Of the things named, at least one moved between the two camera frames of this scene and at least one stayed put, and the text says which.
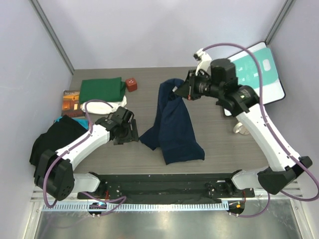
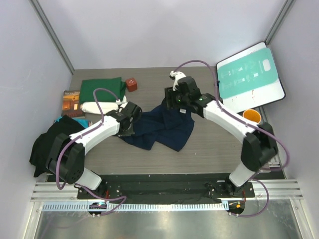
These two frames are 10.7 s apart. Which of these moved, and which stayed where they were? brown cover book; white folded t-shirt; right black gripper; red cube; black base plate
Moved: right black gripper
Stayed: brown cover book; red cube; black base plate; white folded t-shirt
